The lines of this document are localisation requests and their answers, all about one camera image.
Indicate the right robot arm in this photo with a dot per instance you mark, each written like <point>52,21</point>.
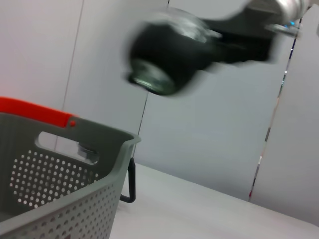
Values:
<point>291,6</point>

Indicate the glass teacup with black holder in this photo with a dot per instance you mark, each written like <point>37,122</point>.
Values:
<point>159,54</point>

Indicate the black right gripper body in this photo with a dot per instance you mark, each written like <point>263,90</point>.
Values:
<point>249,49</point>

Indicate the grey perforated storage basket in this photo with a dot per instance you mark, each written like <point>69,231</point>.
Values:
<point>62,219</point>

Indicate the silver right elbow connector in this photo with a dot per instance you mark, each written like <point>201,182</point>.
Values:
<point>281,28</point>

